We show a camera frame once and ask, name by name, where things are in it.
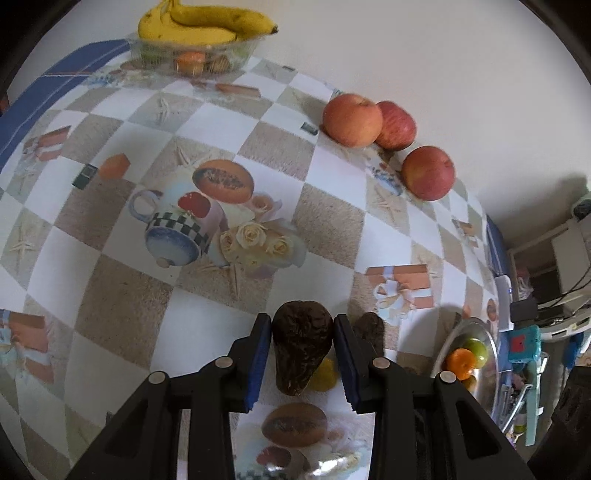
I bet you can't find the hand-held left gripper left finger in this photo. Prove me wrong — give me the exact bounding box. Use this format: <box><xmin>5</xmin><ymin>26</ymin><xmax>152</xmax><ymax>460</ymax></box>
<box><xmin>67</xmin><ymin>313</ymin><xmax>273</xmax><ymax>480</ymax></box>

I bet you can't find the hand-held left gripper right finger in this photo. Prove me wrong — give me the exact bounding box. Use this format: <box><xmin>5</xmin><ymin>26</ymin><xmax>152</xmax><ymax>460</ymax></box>
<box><xmin>333</xmin><ymin>314</ymin><xmax>536</xmax><ymax>480</ymax></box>

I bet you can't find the dark brown avocado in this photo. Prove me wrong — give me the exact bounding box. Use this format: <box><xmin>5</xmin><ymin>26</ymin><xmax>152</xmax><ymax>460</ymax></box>
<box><xmin>271</xmin><ymin>300</ymin><xmax>334</xmax><ymax>396</ymax></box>
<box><xmin>353</xmin><ymin>312</ymin><xmax>386</xmax><ymax>365</ymax></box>

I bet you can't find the orange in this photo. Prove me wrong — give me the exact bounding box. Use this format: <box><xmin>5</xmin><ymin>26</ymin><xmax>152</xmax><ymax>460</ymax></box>
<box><xmin>445</xmin><ymin>348</ymin><xmax>476</xmax><ymax>381</ymax></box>

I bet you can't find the small green fruit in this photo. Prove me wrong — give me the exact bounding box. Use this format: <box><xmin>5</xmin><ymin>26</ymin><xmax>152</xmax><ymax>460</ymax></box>
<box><xmin>463</xmin><ymin>338</ymin><xmax>489</xmax><ymax>368</ymax></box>

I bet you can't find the round steel basin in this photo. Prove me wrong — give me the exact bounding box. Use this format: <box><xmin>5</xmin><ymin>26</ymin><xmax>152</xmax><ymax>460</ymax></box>
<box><xmin>429</xmin><ymin>318</ymin><xmax>500</xmax><ymax>418</ymax></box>

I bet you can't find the small yellowish brown fruit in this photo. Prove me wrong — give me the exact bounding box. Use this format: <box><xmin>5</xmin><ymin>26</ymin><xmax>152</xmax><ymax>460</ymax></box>
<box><xmin>308</xmin><ymin>356</ymin><xmax>339</xmax><ymax>392</ymax></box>

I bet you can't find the checkered printed tablecloth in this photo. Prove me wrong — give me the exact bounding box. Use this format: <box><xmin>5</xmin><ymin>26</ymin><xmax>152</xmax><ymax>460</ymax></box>
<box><xmin>0</xmin><ymin>39</ymin><xmax>509</xmax><ymax>480</ymax></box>

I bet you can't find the teal toy box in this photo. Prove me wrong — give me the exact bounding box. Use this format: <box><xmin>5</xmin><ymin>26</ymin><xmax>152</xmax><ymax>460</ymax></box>
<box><xmin>508</xmin><ymin>325</ymin><xmax>542</xmax><ymax>363</ymax></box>

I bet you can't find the black power adapter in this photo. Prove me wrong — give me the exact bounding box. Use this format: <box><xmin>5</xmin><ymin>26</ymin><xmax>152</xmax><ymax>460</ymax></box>
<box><xmin>510</xmin><ymin>300</ymin><xmax>539</xmax><ymax>331</ymax></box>

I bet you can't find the large red apple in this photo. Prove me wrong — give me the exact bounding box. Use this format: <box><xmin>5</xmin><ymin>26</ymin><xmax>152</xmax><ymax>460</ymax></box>
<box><xmin>401</xmin><ymin>146</ymin><xmax>456</xmax><ymax>201</ymax></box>

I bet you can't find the dark cloth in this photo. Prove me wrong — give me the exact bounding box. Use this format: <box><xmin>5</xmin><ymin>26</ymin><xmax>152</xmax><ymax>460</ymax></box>
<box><xmin>526</xmin><ymin>364</ymin><xmax>591</xmax><ymax>480</ymax></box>

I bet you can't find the dark red apple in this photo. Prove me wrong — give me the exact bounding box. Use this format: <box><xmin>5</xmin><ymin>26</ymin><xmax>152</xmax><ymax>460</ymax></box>
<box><xmin>375</xmin><ymin>100</ymin><xmax>417</xmax><ymax>151</ymax></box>

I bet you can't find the pale peach apple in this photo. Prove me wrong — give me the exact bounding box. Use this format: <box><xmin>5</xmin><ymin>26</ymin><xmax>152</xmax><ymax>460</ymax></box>
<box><xmin>322</xmin><ymin>93</ymin><xmax>384</xmax><ymax>147</ymax></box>

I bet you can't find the clear plastic container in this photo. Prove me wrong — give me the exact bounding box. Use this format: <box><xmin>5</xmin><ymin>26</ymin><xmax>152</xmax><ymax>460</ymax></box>
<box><xmin>129</xmin><ymin>37</ymin><xmax>265</xmax><ymax>78</ymax></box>

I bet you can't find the yellow banana bunch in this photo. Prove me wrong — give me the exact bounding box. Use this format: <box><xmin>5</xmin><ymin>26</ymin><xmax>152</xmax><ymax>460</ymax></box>
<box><xmin>138</xmin><ymin>0</ymin><xmax>279</xmax><ymax>47</ymax></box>

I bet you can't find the white shelf frame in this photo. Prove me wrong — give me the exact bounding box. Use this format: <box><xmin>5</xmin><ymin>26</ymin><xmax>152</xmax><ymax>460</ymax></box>
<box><xmin>508</xmin><ymin>217</ymin><xmax>591</xmax><ymax>325</ymax></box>

